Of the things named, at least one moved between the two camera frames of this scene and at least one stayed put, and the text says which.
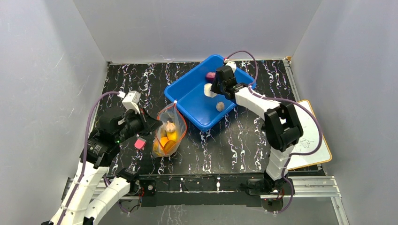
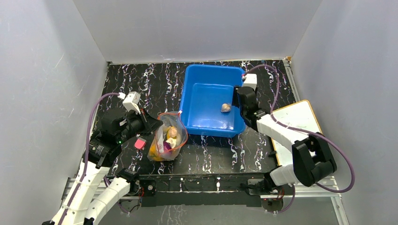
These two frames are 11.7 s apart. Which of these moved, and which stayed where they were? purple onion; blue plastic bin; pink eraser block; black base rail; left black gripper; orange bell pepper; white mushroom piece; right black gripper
Moved: right black gripper; purple onion; white mushroom piece; blue plastic bin; orange bell pepper
Stayed: pink eraser block; left black gripper; black base rail
